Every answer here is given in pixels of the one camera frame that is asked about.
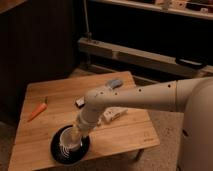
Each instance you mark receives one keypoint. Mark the black strap handle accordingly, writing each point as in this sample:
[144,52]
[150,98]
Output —
[190,64]

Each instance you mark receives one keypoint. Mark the grey blue small object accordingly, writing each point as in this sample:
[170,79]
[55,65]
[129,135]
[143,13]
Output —
[114,83]

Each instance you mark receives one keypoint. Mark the metal shelf rail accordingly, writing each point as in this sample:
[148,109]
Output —
[141,58]

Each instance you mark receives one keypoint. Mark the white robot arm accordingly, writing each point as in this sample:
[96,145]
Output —
[192,97]

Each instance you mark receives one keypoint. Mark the white ceramic cup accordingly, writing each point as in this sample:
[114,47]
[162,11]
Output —
[66,144]

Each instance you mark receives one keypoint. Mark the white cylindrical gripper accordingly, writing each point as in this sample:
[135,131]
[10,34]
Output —
[86,120]

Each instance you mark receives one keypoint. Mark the black round plate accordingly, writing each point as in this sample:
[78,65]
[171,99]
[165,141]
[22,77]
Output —
[74,157]

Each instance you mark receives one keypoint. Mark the orange toy carrot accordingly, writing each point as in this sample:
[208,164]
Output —
[38,110]

